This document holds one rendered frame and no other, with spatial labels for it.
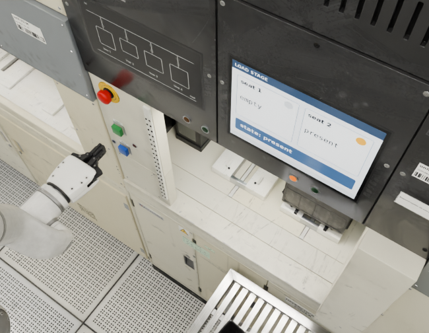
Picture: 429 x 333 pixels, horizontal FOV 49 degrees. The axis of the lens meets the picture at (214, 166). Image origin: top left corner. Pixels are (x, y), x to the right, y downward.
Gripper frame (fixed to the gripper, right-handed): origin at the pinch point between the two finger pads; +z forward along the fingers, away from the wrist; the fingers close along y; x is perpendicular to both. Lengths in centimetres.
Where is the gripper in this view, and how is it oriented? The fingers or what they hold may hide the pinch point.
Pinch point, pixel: (98, 152)
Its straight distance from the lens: 132.7
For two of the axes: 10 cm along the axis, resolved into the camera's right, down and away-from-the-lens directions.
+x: -0.1, -5.3, -8.5
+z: 5.7, -7.0, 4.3
